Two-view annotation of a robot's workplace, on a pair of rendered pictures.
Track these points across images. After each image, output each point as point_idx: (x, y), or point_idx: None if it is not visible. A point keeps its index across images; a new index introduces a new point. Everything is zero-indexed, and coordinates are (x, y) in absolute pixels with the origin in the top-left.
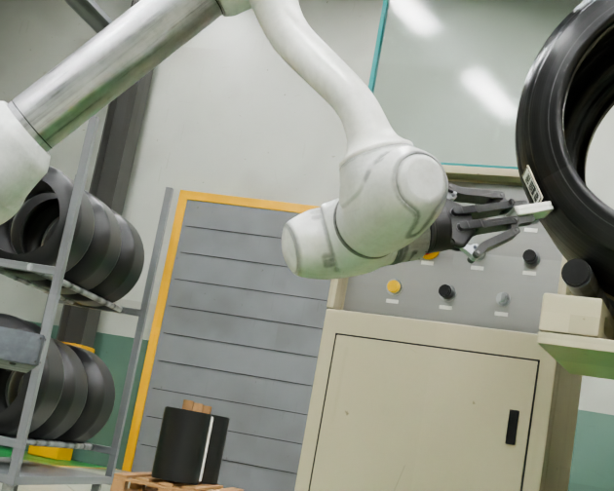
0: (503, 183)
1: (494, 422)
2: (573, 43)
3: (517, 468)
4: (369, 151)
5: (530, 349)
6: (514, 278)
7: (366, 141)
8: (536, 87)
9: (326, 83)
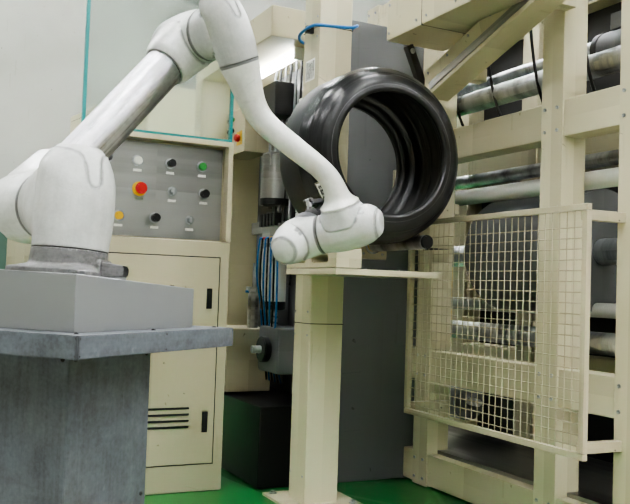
0: (181, 145)
1: (198, 297)
2: (339, 112)
3: (214, 321)
4: (352, 206)
5: (214, 251)
6: (194, 206)
7: (347, 200)
8: (323, 135)
9: (314, 163)
